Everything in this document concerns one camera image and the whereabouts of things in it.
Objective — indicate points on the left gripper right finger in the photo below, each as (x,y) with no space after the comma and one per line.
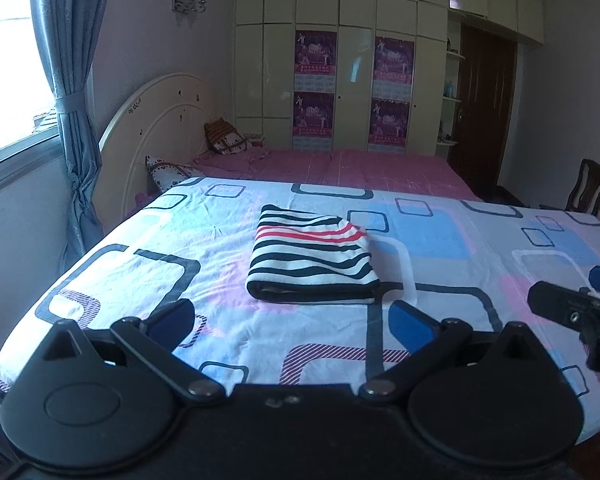
(431,345)

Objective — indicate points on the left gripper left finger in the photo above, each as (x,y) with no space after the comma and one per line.
(152,342)

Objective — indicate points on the black white red striped sweater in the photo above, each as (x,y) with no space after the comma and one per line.
(299,257)

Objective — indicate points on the dark wooden chair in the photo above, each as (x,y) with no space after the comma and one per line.
(585,195)

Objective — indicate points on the patterned white bed sheet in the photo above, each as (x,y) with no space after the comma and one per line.
(447,258)

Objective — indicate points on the white patterned pillow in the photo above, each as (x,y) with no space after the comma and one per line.
(166,175)

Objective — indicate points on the pink bed sheet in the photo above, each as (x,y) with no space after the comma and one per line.
(422,175)

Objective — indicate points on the brown patterned pillow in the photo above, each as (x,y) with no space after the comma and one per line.
(224,139)

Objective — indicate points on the corner shelf unit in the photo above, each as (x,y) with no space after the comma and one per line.
(451,90)

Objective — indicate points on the cream wooden headboard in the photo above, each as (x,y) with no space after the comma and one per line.
(165,118)

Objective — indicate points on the lower right purple poster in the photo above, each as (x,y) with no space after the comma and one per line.
(388,126)

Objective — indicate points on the purple poster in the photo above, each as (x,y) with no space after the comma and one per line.
(313,121)
(315,61)
(393,69)
(388,126)

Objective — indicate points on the brown wooden door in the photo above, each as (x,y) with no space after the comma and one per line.
(486,84)

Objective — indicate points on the window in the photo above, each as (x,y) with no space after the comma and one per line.
(28,121)

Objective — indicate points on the lower left purple poster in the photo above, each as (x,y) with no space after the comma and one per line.
(313,121)

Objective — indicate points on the upper right purple poster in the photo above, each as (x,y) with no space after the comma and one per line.
(393,69)

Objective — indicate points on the cream wardrobe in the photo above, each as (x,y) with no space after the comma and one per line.
(265,35)

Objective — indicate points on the upper left purple poster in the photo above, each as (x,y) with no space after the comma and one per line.
(315,61)

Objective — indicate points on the blue grey curtain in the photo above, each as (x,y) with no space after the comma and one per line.
(66,33)

